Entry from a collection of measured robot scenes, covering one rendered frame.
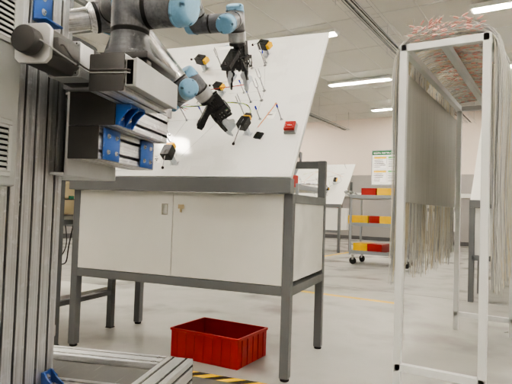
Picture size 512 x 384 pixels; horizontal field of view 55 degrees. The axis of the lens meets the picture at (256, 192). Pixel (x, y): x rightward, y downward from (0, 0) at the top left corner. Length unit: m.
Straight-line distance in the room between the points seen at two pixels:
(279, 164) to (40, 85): 1.10
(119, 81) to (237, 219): 1.14
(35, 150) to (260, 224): 1.09
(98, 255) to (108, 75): 1.51
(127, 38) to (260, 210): 0.98
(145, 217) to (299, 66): 1.09
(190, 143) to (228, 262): 0.62
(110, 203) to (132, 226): 0.18
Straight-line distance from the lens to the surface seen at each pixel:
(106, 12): 1.98
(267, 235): 2.15
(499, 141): 2.13
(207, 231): 2.27
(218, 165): 2.26
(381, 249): 7.04
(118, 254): 2.54
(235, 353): 2.34
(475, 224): 4.61
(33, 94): 1.41
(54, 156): 1.47
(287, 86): 2.53
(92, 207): 2.63
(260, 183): 2.12
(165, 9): 1.54
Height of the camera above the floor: 0.73
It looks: 2 degrees up
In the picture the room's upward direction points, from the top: 2 degrees clockwise
